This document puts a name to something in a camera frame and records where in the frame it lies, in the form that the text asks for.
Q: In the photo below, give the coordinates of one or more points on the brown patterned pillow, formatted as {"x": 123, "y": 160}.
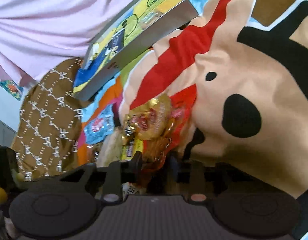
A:
{"x": 46, "y": 143}

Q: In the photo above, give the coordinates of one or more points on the yellow snack packet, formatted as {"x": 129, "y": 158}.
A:
{"x": 129, "y": 150}

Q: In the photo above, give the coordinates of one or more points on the colourful wall poster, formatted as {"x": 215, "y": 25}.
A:
{"x": 12, "y": 88}

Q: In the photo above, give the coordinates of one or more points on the grey tray with cartoon lining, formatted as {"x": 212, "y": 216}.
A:
{"x": 131, "y": 32}

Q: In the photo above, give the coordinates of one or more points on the blue shrimp snack packet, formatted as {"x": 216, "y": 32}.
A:
{"x": 100, "y": 127}

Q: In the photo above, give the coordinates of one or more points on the colourful cartoon bed blanket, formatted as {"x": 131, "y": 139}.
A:
{"x": 248, "y": 60}

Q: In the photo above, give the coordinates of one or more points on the pink hanging curtain cloth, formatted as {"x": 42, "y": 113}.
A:
{"x": 37, "y": 35}

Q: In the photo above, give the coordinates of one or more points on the gold foil snack packet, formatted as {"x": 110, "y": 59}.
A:
{"x": 151, "y": 123}

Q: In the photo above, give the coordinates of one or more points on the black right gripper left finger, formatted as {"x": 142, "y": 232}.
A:
{"x": 91, "y": 179}

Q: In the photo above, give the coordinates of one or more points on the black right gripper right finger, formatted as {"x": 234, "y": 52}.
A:
{"x": 187, "y": 178}

